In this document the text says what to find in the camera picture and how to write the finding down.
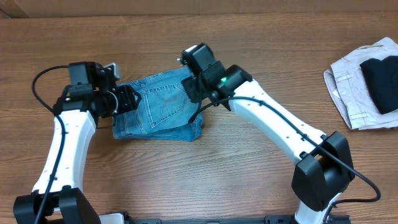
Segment folded black garment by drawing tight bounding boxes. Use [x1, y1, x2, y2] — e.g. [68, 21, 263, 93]
[360, 55, 397, 114]

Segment folded light grey trousers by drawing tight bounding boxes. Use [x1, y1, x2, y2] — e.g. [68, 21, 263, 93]
[323, 37, 397, 130]

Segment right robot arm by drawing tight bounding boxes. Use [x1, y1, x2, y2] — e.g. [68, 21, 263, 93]
[179, 43, 354, 223]

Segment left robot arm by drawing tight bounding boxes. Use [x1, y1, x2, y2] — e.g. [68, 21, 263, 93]
[13, 62, 141, 224]

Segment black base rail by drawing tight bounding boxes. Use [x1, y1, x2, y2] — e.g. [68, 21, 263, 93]
[99, 212, 351, 224]

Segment light blue denim jeans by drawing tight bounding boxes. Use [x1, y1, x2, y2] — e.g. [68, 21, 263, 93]
[113, 67, 204, 142]

